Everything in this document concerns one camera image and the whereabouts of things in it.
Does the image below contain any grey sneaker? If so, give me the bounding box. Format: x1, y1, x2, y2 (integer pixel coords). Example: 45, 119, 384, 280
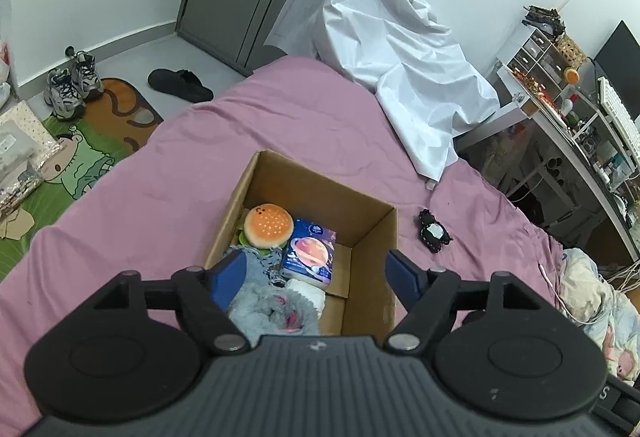
70, 51, 105, 100
44, 67, 86, 122

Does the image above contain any dark toy model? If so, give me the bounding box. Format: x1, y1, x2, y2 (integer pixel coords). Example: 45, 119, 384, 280
522, 4, 566, 35

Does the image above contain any blue planet print box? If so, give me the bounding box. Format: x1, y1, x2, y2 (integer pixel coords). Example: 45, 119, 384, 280
279, 217, 338, 287

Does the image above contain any black slipper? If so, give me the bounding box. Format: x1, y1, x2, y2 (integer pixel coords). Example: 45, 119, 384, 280
147, 68, 215, 104

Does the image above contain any white charging cable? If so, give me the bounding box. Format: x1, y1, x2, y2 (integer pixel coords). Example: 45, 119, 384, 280
537, 262, 573, 320

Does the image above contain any black monitor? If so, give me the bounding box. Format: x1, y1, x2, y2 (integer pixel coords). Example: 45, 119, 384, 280
594, 20, 640, 122

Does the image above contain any cartoon floor mat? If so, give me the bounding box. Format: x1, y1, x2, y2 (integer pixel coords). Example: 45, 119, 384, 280
0, 77, 165, 283

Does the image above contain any grey fluffy plush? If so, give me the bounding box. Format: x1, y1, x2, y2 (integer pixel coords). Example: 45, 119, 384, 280
227, 249, 321, 348

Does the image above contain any brown cardboard box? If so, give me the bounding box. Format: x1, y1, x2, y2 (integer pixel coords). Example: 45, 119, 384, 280
202, 149, 401, 338

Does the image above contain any small black plush toy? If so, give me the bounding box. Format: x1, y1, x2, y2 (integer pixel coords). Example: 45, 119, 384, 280
417, 208, 453, 254

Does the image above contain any white desk with dark top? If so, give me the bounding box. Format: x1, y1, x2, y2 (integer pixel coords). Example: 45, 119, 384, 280
495, 62, 640, 263

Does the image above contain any wicker basket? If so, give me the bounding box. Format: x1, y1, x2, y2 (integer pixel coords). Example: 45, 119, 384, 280
555, 34, 588, 68

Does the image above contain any pink bed sheet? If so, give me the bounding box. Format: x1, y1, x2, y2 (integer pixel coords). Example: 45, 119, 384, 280
0, 56, 566, 437

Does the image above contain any white keyboard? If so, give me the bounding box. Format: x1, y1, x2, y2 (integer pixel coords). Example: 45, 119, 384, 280
597, 77, 640, 165

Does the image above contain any pastel printed quilt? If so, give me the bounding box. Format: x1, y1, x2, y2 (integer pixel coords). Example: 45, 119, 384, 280
555, 247, 640, 388

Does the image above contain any blue knitted cloth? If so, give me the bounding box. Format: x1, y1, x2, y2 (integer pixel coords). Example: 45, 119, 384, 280
250, 247, 286, 288

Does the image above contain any white cover cloth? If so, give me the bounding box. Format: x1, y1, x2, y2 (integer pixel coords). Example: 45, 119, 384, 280
263, 0, 501, 182

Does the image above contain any burger plush toy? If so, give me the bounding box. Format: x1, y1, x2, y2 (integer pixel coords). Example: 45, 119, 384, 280
239, 203, 295, 250

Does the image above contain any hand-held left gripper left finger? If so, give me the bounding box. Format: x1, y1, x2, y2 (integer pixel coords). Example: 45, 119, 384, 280
91, 249, 252, 355

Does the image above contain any patterned gift bag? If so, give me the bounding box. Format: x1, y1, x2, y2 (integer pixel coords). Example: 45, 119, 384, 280
0, 99, 66, 223

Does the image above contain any grey drawer organizer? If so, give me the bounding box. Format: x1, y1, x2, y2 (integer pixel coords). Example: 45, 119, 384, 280
505, 24, 566, 90

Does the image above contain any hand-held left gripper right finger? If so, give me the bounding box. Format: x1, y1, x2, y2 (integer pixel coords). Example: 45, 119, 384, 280
384, 249, 543, 353

